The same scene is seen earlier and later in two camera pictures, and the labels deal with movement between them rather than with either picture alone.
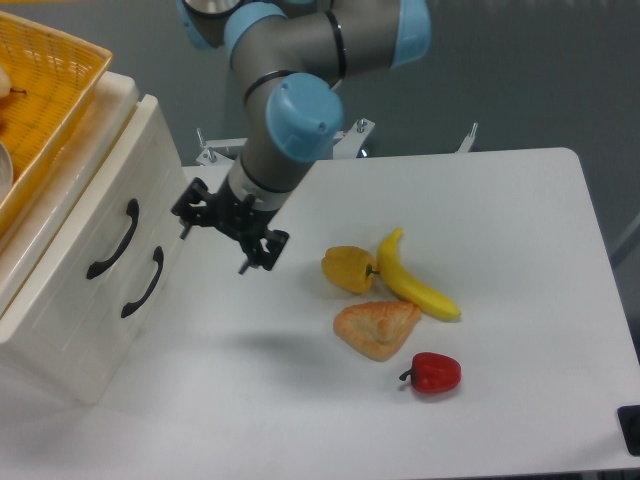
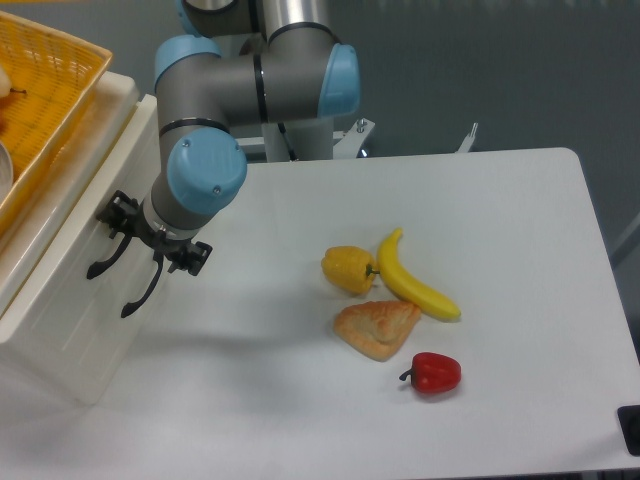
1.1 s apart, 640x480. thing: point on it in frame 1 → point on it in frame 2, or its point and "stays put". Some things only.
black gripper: [239, 219] → [119, 212]
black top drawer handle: [133, 209] stays put
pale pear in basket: [5, 84] stays put
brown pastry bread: [374, 328] stays put
